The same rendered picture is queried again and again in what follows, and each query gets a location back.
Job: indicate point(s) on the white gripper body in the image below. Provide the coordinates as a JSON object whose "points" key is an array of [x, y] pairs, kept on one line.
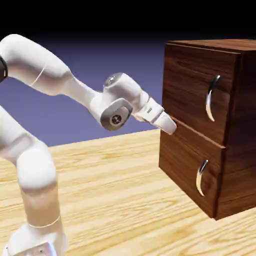
{"points": [[166, 122]]}

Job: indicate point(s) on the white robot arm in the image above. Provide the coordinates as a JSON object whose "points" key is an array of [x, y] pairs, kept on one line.
{"points": [[38, 170]]}

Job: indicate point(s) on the large dark wood door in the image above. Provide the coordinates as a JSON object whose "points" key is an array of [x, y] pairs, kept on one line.
{"points": [[192, 84]]}

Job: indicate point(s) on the small dark wood door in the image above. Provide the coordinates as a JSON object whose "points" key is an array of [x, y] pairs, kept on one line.
{"points": [[186, 168]]}

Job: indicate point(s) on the dark wood cabinet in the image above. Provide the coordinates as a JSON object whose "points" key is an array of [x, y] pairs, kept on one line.
{"points": [[238, 140]]}

